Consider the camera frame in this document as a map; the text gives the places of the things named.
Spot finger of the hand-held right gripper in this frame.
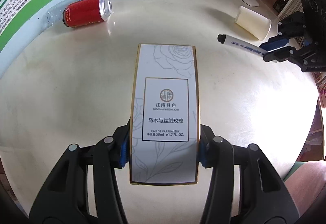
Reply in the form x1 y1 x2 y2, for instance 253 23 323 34
262 42 326 72
262 12 307 53

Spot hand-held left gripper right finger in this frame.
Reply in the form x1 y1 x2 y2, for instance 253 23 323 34
197 123 300 224

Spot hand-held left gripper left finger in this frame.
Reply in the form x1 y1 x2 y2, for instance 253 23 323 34
29 118 131 224

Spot white marker black cap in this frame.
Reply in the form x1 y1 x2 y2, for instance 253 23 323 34
217 34 268 56

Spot white perfume box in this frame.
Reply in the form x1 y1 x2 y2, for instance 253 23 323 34
129 43 202 185

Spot white paper cup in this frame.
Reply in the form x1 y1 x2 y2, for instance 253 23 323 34
234 6 272 41

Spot row of colourful books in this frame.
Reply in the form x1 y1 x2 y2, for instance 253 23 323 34
313 71 326 109

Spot small dark bottle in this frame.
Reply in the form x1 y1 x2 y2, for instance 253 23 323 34
272 0 288 13

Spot person's leg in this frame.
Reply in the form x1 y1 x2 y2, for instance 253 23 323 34
283 160 326 224

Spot red drink can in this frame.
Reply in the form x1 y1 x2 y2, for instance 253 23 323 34
62 0 112 28

